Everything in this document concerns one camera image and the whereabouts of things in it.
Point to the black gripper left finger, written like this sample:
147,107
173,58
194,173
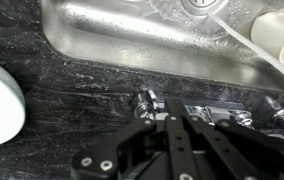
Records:
178,146

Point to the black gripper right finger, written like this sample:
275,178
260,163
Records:
248,153

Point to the chrome gooseneck faucet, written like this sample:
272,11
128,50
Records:
228,113

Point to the stainless steel sink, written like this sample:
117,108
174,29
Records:
142,36

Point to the cream mug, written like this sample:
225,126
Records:
275,33

